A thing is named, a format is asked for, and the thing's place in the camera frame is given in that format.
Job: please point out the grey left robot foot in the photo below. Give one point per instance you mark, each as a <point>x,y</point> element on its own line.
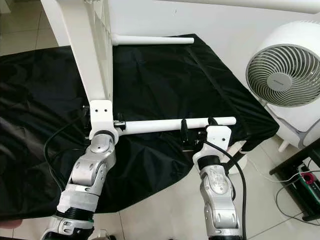
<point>104,235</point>

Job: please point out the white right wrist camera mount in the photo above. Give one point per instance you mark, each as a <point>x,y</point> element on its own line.
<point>219,135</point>

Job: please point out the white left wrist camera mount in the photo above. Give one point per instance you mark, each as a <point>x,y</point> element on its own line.
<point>101,112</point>

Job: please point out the black table cloth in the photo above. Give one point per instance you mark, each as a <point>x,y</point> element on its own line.
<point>180,85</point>

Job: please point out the black shelf rack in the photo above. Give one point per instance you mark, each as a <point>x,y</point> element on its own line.
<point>300,172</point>

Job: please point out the white plastic table top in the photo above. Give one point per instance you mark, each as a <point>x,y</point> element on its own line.
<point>85,55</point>

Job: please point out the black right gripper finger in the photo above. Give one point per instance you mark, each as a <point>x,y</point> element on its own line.
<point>212,121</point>
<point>184,127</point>

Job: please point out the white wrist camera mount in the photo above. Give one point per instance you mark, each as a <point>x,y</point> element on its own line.
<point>101,112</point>
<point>219,135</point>

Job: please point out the pink hair dryer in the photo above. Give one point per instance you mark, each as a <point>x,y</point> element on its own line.
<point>307,179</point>

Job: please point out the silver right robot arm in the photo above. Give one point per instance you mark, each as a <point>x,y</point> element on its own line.
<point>217,195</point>

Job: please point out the black table leg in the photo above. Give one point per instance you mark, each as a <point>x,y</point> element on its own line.
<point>232,162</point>

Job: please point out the white pedestal fan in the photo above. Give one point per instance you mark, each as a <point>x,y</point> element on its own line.
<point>285,80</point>

